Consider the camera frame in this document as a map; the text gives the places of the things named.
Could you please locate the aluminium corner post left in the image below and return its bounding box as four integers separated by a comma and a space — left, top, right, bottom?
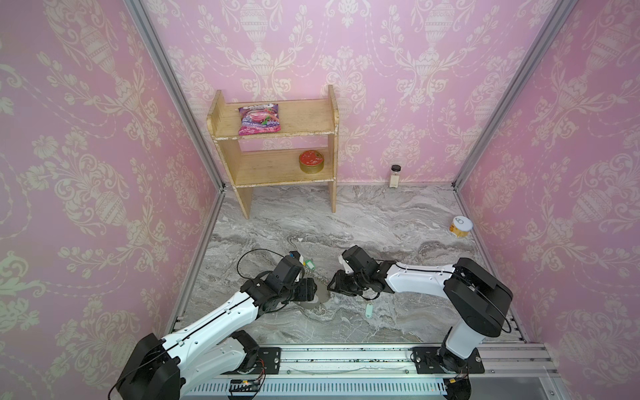
123, 0, 225, 193

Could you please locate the aluminium corner post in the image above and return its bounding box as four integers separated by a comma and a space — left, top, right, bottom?
123, 0, 225, 193
452, 0, 578, 193

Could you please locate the orange fruit can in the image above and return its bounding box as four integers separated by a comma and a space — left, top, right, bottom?
449, 216, 473, 238

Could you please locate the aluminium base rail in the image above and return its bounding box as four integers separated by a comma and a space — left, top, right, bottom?
259, 343, 559, 378

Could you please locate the aluminium corner post right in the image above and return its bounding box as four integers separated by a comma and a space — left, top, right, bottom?
452, 0, 578, 193

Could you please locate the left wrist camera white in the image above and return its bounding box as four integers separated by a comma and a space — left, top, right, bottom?
278, 251, 304, 283

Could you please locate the wooden two-tier shelf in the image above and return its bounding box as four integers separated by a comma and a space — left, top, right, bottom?
207, 85, 340, 218

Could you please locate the red gold round tin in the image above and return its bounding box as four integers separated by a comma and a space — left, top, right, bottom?
298, 150, 325, 174

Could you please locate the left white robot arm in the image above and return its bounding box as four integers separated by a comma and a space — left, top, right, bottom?
108, 251, 317, 399

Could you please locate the spice jar black lid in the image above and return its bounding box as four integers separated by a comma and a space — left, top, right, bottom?
389, 164, 402, 188

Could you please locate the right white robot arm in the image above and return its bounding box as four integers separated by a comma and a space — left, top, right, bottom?
328, 256, 513, 374

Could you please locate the pink snack bag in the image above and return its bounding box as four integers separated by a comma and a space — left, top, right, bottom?
238, 103, 281, 136

